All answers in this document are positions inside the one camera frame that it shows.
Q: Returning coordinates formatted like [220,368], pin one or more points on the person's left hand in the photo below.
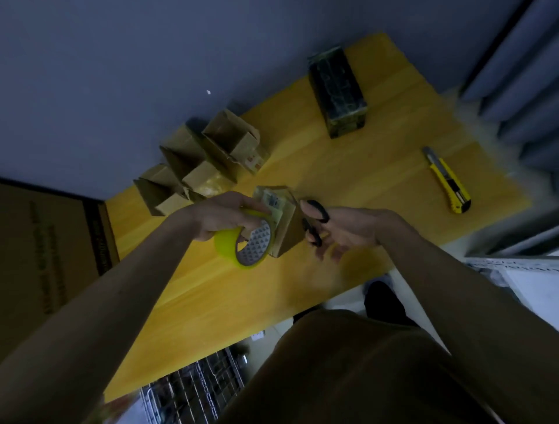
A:
[222,214]

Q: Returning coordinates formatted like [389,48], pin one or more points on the person's right hand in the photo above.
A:
[353,229]

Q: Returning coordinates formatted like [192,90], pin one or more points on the yellow tape roll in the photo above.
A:
[249,244]

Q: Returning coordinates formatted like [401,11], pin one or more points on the small carton yellow tape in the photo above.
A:
[196,166]

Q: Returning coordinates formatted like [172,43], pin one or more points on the brown box with white label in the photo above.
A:
[284,214]

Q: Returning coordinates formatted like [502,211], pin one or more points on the small carton red label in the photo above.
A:
[236,140]

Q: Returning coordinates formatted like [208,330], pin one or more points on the black cardboard box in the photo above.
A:
[338,91]

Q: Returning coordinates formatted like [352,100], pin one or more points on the person's right forearm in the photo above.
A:
[480,323]

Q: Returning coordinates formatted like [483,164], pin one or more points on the person's left forearm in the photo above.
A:
[87,314]

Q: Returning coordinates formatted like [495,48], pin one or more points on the person's black trousers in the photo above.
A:
[388,306]

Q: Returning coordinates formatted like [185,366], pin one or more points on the person's brown shirt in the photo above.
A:
[349,371]

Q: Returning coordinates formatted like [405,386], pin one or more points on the yellow utility knife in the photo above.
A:
[447,181]

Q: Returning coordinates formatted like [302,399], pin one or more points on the white power strip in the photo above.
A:
[257,335]

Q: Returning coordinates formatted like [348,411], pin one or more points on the white metal rack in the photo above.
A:
[524,271]

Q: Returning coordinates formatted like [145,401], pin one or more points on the large flat brown carton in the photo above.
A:
[48,262]

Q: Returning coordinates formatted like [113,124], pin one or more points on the grey pleated curtain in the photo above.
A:
[515,78]

